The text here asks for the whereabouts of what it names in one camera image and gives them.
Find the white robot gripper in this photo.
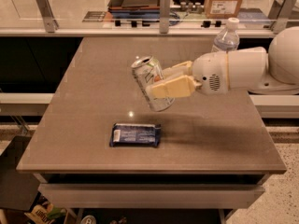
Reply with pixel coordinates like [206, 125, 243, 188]
[146, 51, 228, 99]

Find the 7up soda can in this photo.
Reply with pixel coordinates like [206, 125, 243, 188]
[131, 56, 175, 112]

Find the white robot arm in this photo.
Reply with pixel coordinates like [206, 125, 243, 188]
[146, 27, 299, 98]

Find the can under table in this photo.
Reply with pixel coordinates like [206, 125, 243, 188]
[80, 215, 96, 224]

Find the clear plastic water bottle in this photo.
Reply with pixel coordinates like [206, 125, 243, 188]
[211, 18, 239, 52]

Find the blue snack bar wrapper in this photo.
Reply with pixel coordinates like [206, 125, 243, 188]
[109, 123, 162, 147]

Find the cardboard box with label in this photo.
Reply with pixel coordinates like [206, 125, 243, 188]
[204, 0, 243, 19]

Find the snack bag under table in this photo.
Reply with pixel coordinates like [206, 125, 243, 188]
[25, 201, 67, 224]

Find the middle metal railing post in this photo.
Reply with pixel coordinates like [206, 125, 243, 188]
[159, 0, 170, 34]

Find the metal railing post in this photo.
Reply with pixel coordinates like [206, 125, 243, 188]
[36, 0, 59, 33]
[159, 0, 170, 34]
[268, 0, 297, 34]

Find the right metal railing post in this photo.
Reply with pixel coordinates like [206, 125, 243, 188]
[268, 0, 297, 34]

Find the left metal railing post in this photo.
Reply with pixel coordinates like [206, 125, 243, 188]
[36, 0, 59, 33]

